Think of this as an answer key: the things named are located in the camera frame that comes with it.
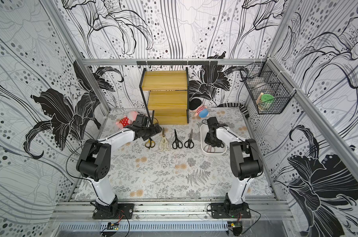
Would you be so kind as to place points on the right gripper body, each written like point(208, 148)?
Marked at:
point(211, 139)

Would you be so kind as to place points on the cream handled kitchen scissors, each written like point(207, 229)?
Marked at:
point(164, 144)

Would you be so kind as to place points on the green lid in basket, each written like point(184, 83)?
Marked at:
point(267, 99)

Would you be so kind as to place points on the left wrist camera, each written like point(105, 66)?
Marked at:
point(141, 121)

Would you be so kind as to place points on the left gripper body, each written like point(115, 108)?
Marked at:
point(149, 131)

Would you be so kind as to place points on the white plastic storage box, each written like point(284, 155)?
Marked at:
point(219, 151)

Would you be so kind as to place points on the black wall rail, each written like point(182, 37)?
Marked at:
point(190, 62)

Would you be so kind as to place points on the black wire basket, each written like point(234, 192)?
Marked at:
point(263, 78)

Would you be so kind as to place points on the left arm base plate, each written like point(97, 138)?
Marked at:
point(116, 211)

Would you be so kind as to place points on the blue pink plush toy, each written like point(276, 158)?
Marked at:
point(202, 111)

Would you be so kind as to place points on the yellow handled black scissors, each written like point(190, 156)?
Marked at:
point(150, 143)

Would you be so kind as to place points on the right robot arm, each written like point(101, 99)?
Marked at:
point(245, 161)

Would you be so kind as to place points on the wooden three tier shelf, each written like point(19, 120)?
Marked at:
point(165, 95)

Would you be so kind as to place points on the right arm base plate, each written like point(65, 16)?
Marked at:
point(237, 211)

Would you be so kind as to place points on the pink handled scissors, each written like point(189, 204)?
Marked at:
point(209, 149)

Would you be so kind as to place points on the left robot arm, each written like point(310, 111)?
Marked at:
point(95, 158)

